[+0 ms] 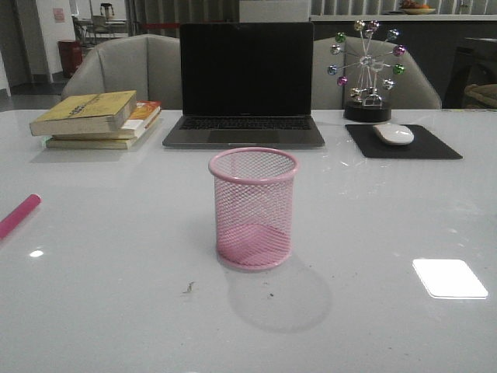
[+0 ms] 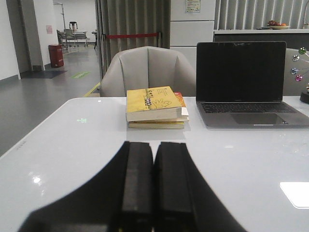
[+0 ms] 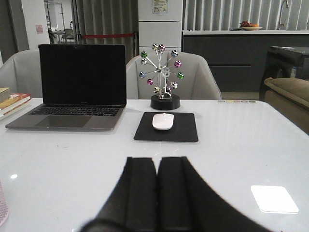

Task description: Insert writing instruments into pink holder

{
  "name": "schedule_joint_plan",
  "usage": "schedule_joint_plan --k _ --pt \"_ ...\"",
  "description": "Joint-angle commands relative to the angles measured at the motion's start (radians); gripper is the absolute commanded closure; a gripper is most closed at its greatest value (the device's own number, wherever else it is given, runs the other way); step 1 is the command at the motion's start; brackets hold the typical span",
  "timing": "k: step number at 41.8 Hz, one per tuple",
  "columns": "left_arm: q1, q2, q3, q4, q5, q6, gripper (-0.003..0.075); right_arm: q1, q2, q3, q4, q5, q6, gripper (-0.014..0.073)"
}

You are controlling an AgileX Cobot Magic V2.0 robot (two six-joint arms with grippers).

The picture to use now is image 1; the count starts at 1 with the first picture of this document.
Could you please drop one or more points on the yellow top book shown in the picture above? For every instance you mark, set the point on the yellow top book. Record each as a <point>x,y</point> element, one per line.
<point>87,114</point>

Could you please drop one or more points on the black mouse pad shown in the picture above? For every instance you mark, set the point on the black mouse pad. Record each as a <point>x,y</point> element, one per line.
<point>424,146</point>

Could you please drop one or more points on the pale bottom book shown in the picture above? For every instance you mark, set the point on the pale bottom book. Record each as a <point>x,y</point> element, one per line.
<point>112,144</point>

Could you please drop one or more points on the grey laptop black screen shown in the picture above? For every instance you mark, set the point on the grey laptop black screen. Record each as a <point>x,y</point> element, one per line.
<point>246,84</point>

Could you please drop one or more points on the orange middle book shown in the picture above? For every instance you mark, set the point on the orange middle book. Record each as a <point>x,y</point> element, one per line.
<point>138,122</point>

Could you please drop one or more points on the grey right armchair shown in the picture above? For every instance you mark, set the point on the grey right armchair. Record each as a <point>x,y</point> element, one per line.
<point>401,83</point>

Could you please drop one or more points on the pink mesh pen holder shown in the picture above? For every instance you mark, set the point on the pink mesh pen holder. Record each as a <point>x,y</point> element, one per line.
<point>253,197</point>

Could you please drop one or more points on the pink marker pen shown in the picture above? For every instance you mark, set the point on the pink marker pen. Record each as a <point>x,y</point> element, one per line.
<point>18,214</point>

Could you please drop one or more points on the white computer mouse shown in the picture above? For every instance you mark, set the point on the white computer mouse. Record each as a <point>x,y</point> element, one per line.
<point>394,134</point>

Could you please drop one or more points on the red trash bin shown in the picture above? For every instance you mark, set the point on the red trash bin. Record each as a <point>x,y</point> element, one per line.
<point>70,52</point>

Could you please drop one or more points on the grey armchair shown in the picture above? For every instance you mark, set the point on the grey armchair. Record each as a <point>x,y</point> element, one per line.
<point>148,64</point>
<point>401,83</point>

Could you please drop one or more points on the grey left armchair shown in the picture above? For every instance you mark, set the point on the grey left armchair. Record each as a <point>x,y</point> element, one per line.
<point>148,64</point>

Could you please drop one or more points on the fruit bowl on counter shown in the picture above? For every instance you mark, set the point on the fruit bowl on counter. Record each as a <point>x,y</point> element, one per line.
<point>412,7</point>

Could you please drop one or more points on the ferris wheel desk ornament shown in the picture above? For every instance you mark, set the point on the ferris wheel desk ornament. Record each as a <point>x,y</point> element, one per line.
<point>370,73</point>

